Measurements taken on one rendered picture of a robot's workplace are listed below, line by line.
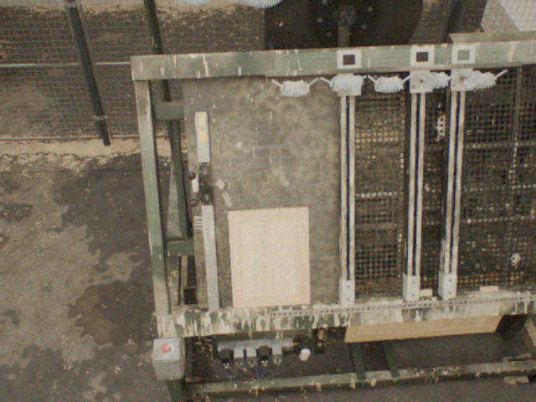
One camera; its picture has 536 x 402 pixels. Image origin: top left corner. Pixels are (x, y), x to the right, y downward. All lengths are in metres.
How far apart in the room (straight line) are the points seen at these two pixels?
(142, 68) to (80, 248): 2.20
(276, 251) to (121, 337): 1.51
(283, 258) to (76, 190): 2.52
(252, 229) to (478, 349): 1.86
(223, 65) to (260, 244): 0.85
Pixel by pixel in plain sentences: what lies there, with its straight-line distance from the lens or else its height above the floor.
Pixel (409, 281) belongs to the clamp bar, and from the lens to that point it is 2.87.
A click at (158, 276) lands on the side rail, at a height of 1.08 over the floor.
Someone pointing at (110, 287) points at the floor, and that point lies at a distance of 4.16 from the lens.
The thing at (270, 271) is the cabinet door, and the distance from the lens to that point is 2.79.
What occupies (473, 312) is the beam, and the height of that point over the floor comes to 0.83.
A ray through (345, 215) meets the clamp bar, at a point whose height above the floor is 1.31.
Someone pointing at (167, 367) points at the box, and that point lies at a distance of 2.73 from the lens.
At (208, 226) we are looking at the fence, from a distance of 2.68.
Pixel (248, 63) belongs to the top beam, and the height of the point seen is 1.93.
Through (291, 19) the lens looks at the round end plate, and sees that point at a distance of 3.04.
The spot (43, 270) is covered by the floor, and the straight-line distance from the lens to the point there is 4.40.
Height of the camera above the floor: 3.24
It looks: 45 degrees down
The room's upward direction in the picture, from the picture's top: straight up
